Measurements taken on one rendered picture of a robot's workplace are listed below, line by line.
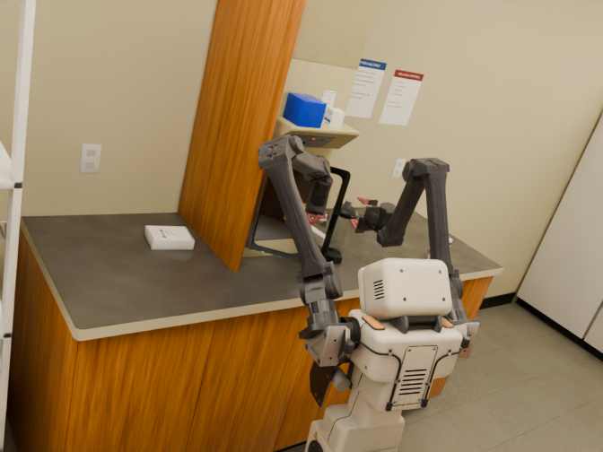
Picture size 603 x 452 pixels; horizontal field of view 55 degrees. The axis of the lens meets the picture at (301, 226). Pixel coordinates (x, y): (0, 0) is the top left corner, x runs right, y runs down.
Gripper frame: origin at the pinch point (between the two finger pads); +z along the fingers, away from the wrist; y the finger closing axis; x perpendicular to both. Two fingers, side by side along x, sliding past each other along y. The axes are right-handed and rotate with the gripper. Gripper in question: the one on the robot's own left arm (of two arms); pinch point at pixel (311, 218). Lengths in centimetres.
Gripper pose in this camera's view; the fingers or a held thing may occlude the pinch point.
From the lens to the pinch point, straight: 205.8
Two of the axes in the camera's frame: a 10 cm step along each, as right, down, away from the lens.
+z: -2.1, 6.6, 7.2
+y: -2.0, 7.0, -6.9
